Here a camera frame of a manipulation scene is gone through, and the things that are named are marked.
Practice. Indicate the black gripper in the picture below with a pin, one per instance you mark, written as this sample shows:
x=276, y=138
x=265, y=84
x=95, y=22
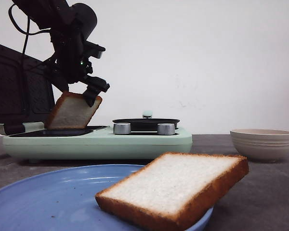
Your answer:
x=70, y=66

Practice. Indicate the white bread slice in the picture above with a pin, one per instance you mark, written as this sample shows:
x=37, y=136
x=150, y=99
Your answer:
x=174, y=191
x=71, y=111

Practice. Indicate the sandwich maker lid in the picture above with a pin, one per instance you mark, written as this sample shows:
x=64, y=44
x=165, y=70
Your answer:
x=26, y=96

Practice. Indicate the beige ribbed bowl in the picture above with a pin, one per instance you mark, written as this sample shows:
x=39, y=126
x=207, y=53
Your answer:
x=264, y=145

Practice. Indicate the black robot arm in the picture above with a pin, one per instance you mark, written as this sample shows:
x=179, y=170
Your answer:
x=47, y=12

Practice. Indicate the left silver control knob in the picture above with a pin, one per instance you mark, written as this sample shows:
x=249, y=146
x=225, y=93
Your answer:
x=122, y=128

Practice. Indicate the silver control knob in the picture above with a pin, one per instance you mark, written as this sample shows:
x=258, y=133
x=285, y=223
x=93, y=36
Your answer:
x=122, y=128
x=166, y=129

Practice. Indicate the black round frying pan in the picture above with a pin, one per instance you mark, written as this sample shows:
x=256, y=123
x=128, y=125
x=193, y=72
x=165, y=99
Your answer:
x=146, y=124

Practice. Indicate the right silver control knob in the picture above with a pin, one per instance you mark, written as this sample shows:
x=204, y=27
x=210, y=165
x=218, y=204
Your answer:
x=166, y=129

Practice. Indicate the blue round plate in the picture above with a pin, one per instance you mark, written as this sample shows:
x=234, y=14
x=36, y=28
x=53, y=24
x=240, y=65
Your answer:
x=62, y=200

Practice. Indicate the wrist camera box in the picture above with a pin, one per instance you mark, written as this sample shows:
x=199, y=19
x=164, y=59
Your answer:
x=92, y=50

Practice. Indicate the green pan handle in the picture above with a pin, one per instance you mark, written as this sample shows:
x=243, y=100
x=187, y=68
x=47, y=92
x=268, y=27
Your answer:
x=147, y=114

